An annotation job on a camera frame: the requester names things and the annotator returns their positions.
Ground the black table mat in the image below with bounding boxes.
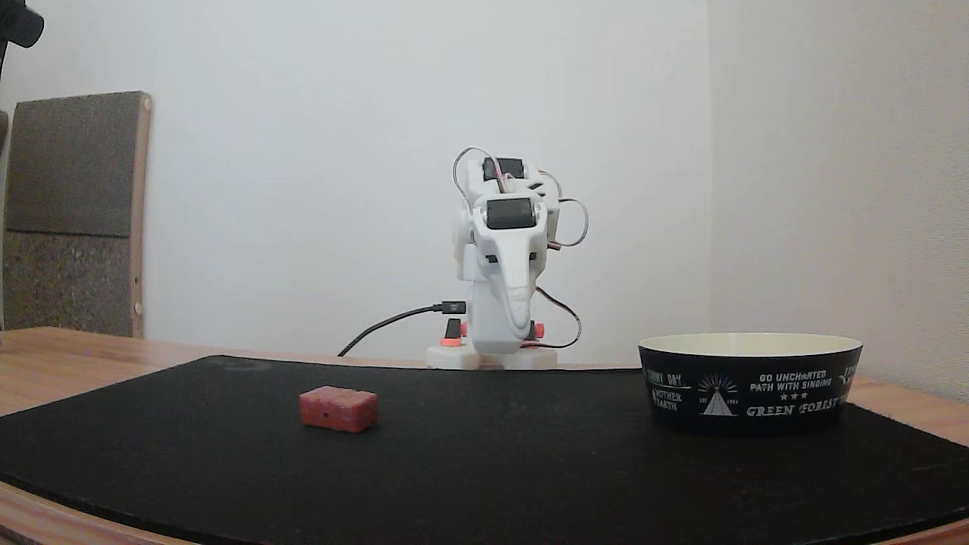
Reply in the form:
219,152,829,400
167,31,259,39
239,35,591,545
0,354,969,545

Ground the black rounded object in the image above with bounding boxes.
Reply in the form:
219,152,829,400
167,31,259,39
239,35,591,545
0,0,45,51

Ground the thin dark servo wire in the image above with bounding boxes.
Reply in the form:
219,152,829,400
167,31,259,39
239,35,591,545
534,286,583,350

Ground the red toy block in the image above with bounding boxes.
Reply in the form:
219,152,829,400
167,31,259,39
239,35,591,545
298,385,379,434

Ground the black bowl with white print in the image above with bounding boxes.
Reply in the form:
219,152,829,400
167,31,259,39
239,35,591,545
638,333,864,438

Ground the grey board with wooden frame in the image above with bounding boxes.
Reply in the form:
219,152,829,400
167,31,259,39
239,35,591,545
2,91,154,339

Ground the black USB cable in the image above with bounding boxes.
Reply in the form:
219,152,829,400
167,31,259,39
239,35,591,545
337,301,468,358

